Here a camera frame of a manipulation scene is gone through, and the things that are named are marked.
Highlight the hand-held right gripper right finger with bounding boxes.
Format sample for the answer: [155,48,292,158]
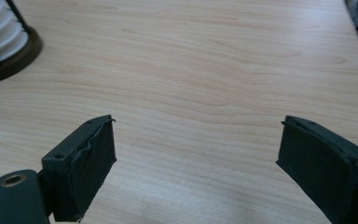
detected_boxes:
[275,115,358,224]

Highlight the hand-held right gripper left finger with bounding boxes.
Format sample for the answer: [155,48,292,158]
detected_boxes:
[41,114,117,223]

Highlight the black wire cup holder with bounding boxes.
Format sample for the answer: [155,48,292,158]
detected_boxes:
[0,0,44,88]

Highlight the stack of white paper cups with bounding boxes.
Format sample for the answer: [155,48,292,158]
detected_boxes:
[0,0,30,71]

